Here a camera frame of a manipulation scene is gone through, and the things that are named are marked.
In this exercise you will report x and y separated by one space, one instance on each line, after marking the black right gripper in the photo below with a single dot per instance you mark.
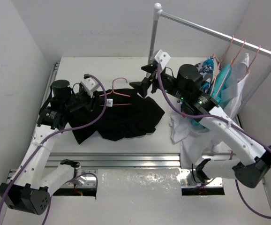
142 86

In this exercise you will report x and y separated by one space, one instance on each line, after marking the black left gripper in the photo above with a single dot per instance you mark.
79 100

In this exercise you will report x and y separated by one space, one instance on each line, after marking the black shirt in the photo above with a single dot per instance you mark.
130 116

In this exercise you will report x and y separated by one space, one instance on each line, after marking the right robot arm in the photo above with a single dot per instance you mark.
254 158

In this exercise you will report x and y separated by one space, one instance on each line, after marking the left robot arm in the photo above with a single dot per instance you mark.
27 189

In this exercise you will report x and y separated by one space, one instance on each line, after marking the colourful patterned shirt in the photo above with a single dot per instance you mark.
195 79

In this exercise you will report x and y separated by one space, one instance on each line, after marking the teal shirt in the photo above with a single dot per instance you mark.
207 70

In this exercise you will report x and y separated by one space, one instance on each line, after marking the white shirt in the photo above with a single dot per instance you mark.
195 139

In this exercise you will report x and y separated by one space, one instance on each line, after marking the white clothes rack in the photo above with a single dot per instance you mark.
158 12

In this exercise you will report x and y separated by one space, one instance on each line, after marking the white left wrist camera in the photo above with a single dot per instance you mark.
90 85

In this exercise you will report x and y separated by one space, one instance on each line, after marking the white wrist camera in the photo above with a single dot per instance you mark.
161 58
90 85

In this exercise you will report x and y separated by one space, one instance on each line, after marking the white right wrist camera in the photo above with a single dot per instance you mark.
161 58

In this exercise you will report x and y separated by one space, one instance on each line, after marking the aluminium rail frame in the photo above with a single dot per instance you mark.
137 181

